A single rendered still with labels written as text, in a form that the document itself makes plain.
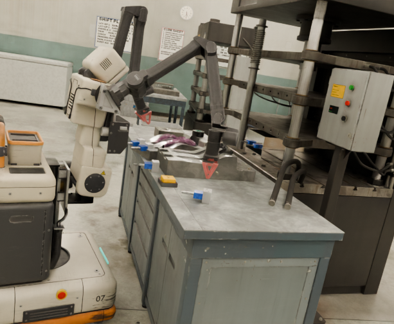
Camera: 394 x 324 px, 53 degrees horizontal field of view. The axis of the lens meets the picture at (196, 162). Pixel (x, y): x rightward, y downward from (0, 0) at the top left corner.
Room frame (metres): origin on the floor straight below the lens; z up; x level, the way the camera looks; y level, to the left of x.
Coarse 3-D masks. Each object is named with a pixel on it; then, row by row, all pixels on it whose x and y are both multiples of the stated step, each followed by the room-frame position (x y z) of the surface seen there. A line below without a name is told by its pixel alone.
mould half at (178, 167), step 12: (192, 156) 2.12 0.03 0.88; (228, 156) 2.05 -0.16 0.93; (168, 168) 1.95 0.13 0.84; (180, 168) 1.97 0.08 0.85; (192, 168) 1.99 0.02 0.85; (216, 168) 2.03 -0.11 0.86; (228, 168) 2.06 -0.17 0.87; (240, 168) 2.12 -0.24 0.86; (228, 180) 2.06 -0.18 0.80; (240, 180) 2.08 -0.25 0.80; (252, 180) 2.11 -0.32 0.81
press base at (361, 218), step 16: (336, 208) 2.39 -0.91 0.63; (352, 208) 2.43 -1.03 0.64; (368, 208) 2.47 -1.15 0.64; (384, 208) 2.51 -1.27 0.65; (336, 224) 2.40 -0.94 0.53; (352, 224) 2.44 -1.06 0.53; (368, 224) 2.48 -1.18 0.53; (336, 240) 2.41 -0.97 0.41; (352, 240) 2.45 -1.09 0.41; (368, 240) 2.49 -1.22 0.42; (336, 256) 2.42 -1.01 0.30; (352, 256) 2.46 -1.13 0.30; (368, 256) 2.51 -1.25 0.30; (336, 272) 2.43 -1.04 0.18; (352, 272) 2.48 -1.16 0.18; (368, 272) 2.52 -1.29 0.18; (336, 288) 2.47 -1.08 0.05; (352, 288) 2.51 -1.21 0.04
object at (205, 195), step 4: (204, 188) 1.68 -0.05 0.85; (184, 192) 1.66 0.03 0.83; (188, 192) 1.66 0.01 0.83; (192, 192) 1.67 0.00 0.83; (196, 192) 1.65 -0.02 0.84; (200, 192) 1.66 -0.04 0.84; (204, 192) 1.64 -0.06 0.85; (208, 192) 1.64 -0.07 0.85; (196, 196) 1.65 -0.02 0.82; (200, 196) 1.65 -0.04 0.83; (204, 196) 1.64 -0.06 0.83; (208, 196) 1.64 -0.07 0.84; (204, 200) 1.64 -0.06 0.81; (208, 200) 1.64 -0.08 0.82
